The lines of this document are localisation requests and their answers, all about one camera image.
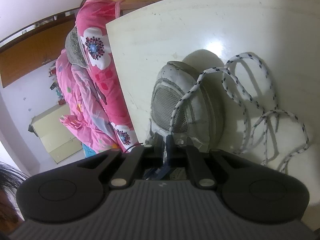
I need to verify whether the white mint sneaker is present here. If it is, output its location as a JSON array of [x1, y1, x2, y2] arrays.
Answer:
[[145, 61, 225, 153]]

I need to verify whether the white black speckled shoelace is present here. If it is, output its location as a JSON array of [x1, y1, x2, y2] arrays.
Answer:
[[169, 53, 310, 173]]

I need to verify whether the cream yellow cabinet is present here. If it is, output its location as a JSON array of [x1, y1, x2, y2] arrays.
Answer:
[[30, 105, 82, 164]]

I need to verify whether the grey knitted cloth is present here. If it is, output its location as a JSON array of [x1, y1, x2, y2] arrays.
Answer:
[[65, 26, 88, 68]]

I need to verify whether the brown wooden door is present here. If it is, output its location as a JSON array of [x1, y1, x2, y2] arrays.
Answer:
[[1, 17, 75, 88]]

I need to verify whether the black cable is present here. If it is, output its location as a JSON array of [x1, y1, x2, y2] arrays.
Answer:
[[123, 142, 146, 153]]

